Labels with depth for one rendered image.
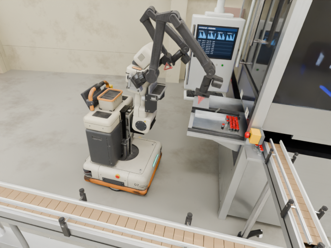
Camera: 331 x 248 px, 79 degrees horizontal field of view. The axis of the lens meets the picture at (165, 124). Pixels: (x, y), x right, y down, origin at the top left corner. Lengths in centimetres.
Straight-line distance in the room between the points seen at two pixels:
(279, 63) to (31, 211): 136
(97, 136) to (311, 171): 164
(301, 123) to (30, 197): 149
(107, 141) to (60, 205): 90
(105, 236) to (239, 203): 129
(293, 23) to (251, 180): 108
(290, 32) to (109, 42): 405
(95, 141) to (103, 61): 331
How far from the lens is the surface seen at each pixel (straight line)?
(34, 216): 102
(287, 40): 125
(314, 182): 182
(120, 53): 485
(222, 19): 220
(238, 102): 205
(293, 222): 109
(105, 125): 171
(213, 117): 170
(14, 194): 114
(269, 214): 205
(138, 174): 194
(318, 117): 148
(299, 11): 124
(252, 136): 134
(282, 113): 140
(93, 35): 490
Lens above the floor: 171
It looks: 33 degrees down
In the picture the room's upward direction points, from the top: 5 degrees clockwise
